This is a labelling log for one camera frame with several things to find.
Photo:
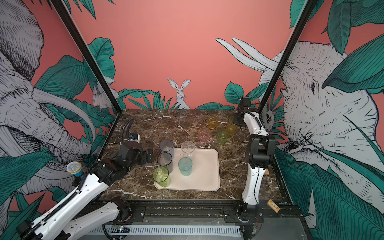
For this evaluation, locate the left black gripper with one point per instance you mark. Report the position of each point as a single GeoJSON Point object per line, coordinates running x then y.
{"type": "Point", "coordinates": [145, 159]}

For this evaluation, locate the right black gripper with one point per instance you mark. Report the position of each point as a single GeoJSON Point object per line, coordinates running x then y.
{"type": "Point", "coordinates": [236, 120]}

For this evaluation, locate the yellow tall tumbler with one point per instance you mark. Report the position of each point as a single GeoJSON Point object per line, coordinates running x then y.
{"type": "Point", "coordinates": [231, 127]}

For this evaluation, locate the amber faceted tumbler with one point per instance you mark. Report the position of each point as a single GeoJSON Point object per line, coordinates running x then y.
{"type": "Point", "coordinates": [212, 121]}

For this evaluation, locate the dark smoky transparent tumbler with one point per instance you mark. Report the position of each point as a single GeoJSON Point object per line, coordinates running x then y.
{"type": "Point", "coordinates": [165, 160]}

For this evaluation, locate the blue-grey transparent tumbler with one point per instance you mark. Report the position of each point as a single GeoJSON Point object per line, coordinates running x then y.
{"type": "Point", "coordinates": [167, 146]}

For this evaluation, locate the light green faceted tumbler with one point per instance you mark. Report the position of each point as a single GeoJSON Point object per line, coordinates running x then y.
{"type": "Point", "coordinates": [161, 176]}

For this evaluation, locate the teal frosted tumbler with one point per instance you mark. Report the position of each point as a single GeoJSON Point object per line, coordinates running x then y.
{"type": "Point", "coordinates": [185, 166]}

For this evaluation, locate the clear pink tall tumbler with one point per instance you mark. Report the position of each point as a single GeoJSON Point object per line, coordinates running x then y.
{"type": "Point", "coordinates": [188, 149]}

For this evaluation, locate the beige plastic tray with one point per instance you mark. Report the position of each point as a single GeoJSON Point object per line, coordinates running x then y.
{"type": "Point", "coordinates": [205, 175]}

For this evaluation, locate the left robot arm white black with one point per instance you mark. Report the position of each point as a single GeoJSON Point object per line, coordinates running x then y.
{"type": "Point", "coordinates": [60, 222]}

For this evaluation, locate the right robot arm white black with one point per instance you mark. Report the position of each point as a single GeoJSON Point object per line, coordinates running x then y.
{"type": "Point", "coordinates": [259, 153]}

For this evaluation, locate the green short tumbler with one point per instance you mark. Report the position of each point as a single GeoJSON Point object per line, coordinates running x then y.
{"type": "Point", "coordinates": [222, 136]}

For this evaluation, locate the pink faceted short tumbler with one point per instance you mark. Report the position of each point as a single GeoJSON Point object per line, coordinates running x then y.
{"type": "Point", "coordinates": [204, 134]}

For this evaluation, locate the white ribbed vent strip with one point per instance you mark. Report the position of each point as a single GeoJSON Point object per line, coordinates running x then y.
{"type": "Point", "coordinates": [164, 230]}

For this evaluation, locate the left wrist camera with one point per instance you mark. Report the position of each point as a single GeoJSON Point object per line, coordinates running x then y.
{"type": "Point", "coordinates": [134, 137]}

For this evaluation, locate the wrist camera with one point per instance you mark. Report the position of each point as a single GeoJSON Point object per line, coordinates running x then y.
{"type": "Point", "coordinates": [134, 137]}
{"type": "Point", "coordinates": [245, 103]}

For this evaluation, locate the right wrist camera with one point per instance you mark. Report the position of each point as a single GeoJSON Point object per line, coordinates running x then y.
{"type": "Point", "coordinates": [245, 103]}

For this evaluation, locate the black left frame post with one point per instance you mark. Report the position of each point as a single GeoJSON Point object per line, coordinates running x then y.
{"type": "Point", "coordinates": [63, 13]}

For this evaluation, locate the black frame post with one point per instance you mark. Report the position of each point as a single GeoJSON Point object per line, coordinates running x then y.
{"type": "Point", "coordinates": [63, 13]}
{"type": "Point", "coordinates": [298, 29]}

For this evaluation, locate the black front frame rail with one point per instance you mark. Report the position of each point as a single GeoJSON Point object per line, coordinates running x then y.
{"type": "Point", "coordinates": [232, 211]}

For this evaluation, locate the wooden tag on rail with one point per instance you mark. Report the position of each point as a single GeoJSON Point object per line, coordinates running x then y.
{"type": "Point", "coordinates": [273, 206]}

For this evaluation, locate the black right frame post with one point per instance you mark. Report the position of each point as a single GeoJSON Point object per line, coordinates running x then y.
{"type": "Point", "coordinates": [298, 29]}

